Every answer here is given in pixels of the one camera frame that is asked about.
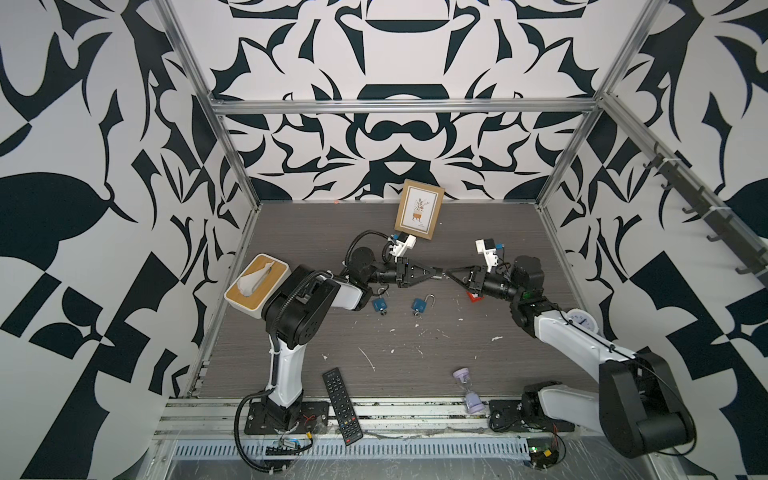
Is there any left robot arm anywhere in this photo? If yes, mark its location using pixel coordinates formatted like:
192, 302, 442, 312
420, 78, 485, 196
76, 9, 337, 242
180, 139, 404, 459
224, 230, 443, 431

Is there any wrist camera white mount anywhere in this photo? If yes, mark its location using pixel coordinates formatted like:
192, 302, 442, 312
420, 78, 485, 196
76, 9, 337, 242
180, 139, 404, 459
386, 232, 417, 260
475, 238, 502, 273

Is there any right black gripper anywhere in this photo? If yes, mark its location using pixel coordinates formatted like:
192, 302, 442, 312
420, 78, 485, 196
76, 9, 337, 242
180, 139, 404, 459
449, 267, 525, 306

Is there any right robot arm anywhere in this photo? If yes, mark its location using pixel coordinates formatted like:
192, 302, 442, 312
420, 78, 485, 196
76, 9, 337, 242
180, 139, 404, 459
444, 256, 698, 458

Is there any wall hook rack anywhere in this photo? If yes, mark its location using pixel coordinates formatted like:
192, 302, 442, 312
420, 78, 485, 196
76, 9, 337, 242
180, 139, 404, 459
643, 141, 767, 288

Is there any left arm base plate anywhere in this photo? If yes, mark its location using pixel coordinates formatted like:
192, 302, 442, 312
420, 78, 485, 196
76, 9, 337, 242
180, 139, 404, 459
244, 400, 330, 435

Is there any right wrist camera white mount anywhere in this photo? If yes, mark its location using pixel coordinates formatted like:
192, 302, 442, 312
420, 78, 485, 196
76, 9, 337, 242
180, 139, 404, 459
475, 238, 502, 273

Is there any white cable duct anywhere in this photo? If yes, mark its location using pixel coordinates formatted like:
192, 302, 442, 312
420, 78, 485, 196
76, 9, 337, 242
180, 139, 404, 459
173, 437, 529, 461

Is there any blue padlock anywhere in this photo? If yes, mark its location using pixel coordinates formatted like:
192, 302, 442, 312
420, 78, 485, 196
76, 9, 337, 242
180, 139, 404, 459
411, 294, 436, 317
372, 296, 388, 315

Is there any tissue box wooden lid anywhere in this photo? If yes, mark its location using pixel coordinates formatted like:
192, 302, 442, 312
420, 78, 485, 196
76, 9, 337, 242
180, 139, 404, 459
224, 253, 291, 319

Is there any black remote control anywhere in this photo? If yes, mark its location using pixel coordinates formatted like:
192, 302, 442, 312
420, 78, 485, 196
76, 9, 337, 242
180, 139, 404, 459
322, 367, 364, 446

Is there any white round clock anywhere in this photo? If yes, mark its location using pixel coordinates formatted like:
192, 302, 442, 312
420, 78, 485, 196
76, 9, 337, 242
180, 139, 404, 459
566, 308, 600, 334

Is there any wooden picture frame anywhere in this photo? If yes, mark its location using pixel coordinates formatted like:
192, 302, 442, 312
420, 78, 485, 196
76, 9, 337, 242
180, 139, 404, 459
394, 179, 445, 240

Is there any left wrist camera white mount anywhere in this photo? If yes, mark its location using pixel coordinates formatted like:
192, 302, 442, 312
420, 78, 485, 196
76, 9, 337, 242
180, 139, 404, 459
386, 232, 417, 260

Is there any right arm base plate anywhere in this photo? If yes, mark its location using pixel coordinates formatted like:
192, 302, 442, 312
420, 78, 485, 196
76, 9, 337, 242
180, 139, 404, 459
488, 400, 576, 433

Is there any purple hourglass timer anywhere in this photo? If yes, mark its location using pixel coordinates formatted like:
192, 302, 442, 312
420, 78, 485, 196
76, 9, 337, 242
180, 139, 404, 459
452, 368, 485, 415

